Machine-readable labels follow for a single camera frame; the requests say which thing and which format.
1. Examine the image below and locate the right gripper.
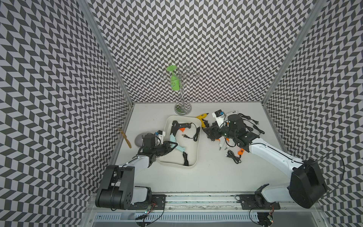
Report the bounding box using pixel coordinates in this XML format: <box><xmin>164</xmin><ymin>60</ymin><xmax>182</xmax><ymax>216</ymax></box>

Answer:
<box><xmin>202</xmin><ymin>121</ymin><xmax>236</xmax><ymax>140</ymax></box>

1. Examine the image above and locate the yellow hot glue gun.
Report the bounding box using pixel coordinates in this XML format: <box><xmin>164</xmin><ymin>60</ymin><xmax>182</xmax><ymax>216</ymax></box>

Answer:
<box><xmin>196</xmin><ymin>113</ymin><xmax>210</xmax><ymax>129</ymax></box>

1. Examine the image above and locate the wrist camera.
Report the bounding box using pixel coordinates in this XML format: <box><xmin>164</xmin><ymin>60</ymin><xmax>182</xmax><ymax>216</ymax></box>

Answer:
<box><xmin>212</xmin><ymin>110</ymin><xmax>226</xmax><ymax>127</ymax></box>
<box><xmin>155</xmin><ymin>130</ymin><xmax>166</xmax><ymax>144</ymax></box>

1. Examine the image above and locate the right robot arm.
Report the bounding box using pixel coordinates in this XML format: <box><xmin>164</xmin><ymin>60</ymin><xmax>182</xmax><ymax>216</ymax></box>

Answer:
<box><xmin>204</xmin><ymin>110</ymin><xmax>328</xmax><ymax>209</ymax></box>

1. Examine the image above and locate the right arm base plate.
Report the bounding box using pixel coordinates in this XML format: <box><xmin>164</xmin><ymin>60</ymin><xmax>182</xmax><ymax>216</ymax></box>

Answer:
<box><xmin>236</xmin><ymin>194</ymin><xmax>281</xmax><ymax>210</ymax></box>

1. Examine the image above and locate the light blue hot glue gun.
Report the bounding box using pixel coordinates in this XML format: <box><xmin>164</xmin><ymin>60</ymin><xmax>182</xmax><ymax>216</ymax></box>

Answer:
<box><xmin>170</xmin><ymin>134</ymin><xmax>189</xmax><ymax>166</ymax></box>

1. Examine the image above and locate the cream plastic storage box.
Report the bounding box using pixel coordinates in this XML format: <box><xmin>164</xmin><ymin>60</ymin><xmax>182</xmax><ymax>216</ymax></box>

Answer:
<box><xmin>157</xmin><ymin>115</ymin><xmax>201</xmax><ymax>169</ymax></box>

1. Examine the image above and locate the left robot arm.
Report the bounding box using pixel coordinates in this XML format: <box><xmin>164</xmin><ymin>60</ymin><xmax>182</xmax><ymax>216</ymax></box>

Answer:
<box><xmin>95</xmin><ymin>133</ymin><xmax>178</xmax><ymax>211</ymax></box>

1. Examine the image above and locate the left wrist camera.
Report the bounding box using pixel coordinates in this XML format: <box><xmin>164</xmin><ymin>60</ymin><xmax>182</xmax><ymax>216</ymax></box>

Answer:
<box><xmin>155</xmin><ymin>130</ymin><xmax>166</xmax><ymax>144</ymax></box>

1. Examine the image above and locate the chrome hook stand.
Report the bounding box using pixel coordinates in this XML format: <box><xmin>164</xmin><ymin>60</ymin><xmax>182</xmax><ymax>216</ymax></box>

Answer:
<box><xmin>162</xmin><ymin>66</ymin><xmax>198</xmax><ymax>116</ymax></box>

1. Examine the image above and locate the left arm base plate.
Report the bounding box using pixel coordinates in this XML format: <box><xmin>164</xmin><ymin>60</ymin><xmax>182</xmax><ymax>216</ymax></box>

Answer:
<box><xmin>128</xmin><ymin>194</ymin><xmax>166</xmax><ymax>211</ymax></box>

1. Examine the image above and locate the wooden stick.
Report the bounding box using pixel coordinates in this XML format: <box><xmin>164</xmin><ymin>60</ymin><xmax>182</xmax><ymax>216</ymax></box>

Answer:
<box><xmin>119</xmin><ymin>128</ymin><xmax>132</xmax><ymax>148</ymax></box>

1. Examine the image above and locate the aluminium front rail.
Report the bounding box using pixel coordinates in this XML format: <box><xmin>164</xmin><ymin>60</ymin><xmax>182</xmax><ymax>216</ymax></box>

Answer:
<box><xmin>85</xmin><ymin>192</ymin><xmax>321</xmax><ymax>212</ymax></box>

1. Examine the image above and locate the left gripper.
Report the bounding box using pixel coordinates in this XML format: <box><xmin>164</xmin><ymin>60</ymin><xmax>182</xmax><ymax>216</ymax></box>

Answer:
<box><xmin>152</xmin><ymin>140</ymin><xmax>178</xmax><ymax>156</ymax></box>

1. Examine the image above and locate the black hot glue gun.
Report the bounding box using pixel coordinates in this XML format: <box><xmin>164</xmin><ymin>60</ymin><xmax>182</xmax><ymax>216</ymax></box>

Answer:
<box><xmin>171</xmin><ymin>121</ymin><xmax>201</xmax><ymax>142</ymax></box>

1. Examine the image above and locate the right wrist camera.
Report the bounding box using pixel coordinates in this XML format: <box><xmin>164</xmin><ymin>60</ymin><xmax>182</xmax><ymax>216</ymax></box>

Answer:
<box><xmin>212</xmin><ymin>110</ymin><xmax>226</xmax><ymax>127</ymax></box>

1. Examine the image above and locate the lilac bowl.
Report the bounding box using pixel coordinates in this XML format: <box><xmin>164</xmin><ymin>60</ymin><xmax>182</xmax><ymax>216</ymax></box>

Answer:
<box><xmin>134</xmin><ymin>132</ymin><xmax>147</xmax><ymax>148</ymax></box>

